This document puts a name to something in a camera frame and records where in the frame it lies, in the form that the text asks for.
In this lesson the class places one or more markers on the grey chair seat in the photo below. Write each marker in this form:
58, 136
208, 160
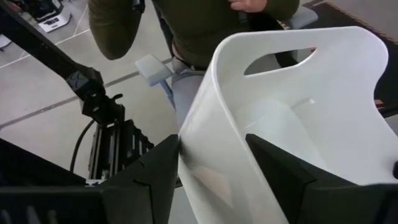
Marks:
300, 18

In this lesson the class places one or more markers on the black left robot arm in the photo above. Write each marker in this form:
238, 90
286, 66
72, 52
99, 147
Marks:
46, 53

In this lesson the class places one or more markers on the black shelf panel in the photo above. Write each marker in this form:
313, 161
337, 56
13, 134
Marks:
31, 168

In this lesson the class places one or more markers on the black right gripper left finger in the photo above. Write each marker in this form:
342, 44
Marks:
149, 186

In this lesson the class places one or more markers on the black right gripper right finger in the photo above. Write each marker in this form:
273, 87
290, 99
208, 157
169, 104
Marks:
295, 193

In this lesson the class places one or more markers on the person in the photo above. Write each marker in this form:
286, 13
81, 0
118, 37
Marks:
199, 28

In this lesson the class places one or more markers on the black device on scale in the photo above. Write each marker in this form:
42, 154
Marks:
40, 6

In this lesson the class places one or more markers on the person's hand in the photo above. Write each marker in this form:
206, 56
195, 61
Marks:
247, 4

